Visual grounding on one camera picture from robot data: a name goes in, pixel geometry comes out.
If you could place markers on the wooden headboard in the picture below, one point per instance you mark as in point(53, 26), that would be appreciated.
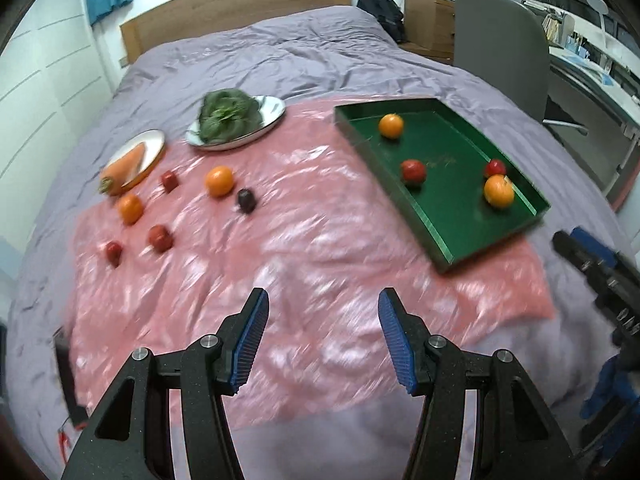
point(181, 19)

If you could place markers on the green leafy vegetable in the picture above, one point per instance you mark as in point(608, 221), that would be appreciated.
point(227, 114)

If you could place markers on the white striped plate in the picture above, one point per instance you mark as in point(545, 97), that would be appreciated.
point(271, 110)

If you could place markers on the small red tomato back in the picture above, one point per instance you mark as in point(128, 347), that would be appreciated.
point(169, 180)

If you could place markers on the black backpack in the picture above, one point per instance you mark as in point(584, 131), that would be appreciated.
point(388, 15)

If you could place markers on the large red apple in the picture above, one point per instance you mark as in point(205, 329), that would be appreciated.
point(413, 172)

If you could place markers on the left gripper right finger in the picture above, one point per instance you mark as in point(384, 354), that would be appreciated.
point(516, 435)

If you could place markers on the wooden nightstand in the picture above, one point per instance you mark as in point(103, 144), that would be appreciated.
point(429, 26)

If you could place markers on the pink plastic sheet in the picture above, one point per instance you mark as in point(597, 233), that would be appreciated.
point(323, 241)

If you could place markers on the grey office chair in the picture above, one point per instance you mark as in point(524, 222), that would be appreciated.
point(502, 42)

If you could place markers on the orange rimmed white plate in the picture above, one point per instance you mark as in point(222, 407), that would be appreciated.
point(155, 143)

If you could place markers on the orange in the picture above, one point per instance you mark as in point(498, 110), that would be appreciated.
point(498, 191)
point(219, 181)
point(130, 209)
point(391, 126)

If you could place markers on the white desk lamp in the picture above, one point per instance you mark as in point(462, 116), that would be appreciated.
point(601, 8)

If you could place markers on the white wardrobe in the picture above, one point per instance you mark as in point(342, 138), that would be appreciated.
point(53, 85)

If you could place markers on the dark purple plum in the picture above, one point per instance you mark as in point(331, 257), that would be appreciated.
point(247, 200)

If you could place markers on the green rectangular tray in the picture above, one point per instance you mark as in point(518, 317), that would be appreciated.
point(447, 214)

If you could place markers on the white desk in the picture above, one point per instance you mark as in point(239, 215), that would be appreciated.
point(594, 87)

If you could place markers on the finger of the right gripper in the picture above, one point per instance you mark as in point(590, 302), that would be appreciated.
point(580, 257)
point(611, 257)

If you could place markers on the orange carrot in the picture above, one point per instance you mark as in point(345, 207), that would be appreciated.
point(116, 174)

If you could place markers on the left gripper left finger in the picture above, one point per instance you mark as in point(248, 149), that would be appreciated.
point(128, 433)

